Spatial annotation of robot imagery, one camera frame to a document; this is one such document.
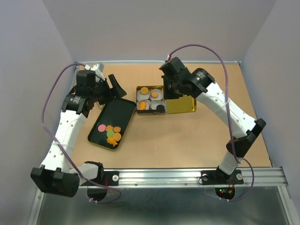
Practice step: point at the aluminium front rail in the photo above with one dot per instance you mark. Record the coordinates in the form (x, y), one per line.
(193, 178)

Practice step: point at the orange round cookie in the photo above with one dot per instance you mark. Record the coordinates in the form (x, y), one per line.
(154, 94)

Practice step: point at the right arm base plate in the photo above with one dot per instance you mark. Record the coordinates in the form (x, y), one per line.
(222, 179)

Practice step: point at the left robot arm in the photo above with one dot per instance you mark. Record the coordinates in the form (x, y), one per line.
(58, 174)

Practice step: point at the gold square tin box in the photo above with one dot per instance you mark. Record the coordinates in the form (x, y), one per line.
(150, 100)

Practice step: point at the pink round cookie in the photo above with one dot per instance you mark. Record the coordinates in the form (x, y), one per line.
(101, 128)

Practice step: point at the round tan biscuit cookie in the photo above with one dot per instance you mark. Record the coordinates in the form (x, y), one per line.
(144, 90)

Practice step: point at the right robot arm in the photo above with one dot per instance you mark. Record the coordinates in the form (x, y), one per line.
(200, 85)

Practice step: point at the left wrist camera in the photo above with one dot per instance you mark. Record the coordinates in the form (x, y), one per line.
(97, 68)

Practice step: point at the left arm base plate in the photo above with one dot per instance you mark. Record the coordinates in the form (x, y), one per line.
(100, 179)

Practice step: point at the white paper cup back left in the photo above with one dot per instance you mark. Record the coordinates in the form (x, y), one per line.
(142, 97)

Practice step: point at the black cookie tray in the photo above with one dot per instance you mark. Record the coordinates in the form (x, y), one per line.
(117, 113)

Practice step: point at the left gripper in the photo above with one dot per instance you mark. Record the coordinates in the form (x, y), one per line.
(117, 91)

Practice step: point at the black sandwich cookie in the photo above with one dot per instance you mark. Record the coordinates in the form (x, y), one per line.
(160, 108)

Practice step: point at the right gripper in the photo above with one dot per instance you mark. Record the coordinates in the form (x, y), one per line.
(167, 93)

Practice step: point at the gold tin lid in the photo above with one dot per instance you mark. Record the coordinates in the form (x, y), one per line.
(184, 104)

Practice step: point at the green round cookie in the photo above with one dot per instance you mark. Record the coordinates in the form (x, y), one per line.
(110, 133)

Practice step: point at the white paper cup front right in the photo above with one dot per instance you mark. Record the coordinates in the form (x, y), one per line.
(155, 103)

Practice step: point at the white paper cup front left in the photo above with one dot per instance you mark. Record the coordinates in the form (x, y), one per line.
(147, 102)

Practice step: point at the white paper cup back right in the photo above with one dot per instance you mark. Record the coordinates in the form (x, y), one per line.
(160, 95)

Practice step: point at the orange fish cookie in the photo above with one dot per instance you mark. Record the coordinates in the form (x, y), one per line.
(142, 105)

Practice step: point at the orange blob cookie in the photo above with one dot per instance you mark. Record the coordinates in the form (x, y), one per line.
(117, 129)

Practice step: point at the white paper cup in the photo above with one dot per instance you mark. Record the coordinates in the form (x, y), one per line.
(155, 103)
(147, 102)
(160, 95)
(142, 97)

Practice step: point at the orange animal cookie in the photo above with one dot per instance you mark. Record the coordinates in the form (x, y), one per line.
(109, 128)

